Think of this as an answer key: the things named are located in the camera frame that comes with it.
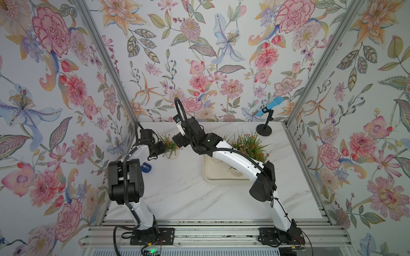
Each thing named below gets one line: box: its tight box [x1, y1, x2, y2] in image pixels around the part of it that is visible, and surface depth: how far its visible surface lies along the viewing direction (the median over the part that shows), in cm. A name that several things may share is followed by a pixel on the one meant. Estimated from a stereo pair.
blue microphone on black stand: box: [255, 96, 284, 137], surface depth 116 cm
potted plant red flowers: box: [223, 128, 274, 164], surface depth 92 cm
